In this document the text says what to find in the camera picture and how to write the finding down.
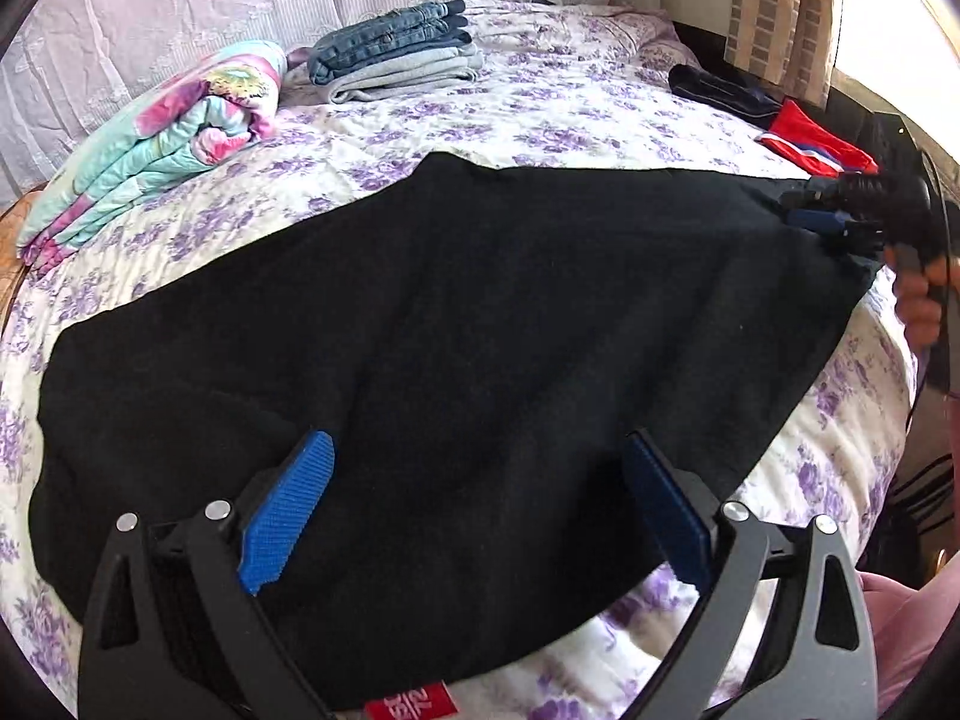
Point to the folded floral blanket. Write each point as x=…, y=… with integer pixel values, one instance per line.
x=165, y=150

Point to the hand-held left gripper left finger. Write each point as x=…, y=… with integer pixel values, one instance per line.
x=289, y=510

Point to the brown pillow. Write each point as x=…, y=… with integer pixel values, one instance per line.
x=13, y=225

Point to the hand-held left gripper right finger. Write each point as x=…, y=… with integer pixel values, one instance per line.
x=667, y=517

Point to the beige checked curtain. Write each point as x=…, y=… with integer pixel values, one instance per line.
x=784, y=15

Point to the person's pink clothing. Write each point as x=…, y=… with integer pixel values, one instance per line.
x=911, y=637

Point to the red striped shorts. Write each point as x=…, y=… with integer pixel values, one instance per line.
x=817, y=142

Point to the folded blue jeans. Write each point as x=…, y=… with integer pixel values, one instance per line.
x=390, y=41

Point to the person's right hand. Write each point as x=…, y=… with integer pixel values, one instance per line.
x=919, y=307

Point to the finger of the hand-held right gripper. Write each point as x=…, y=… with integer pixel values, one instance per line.
x=814, y=196
x=821, y=223

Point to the purple floral bed sheet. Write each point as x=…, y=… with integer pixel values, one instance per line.
x=570, y=120

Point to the red label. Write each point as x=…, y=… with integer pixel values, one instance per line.
x=412, y=703

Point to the folded grey pants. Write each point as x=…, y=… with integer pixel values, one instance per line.
x=405, y=79

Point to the black pants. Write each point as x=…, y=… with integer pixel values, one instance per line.
x=450, y=360

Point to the dark navy garment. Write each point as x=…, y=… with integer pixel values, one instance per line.
x=720, y=94

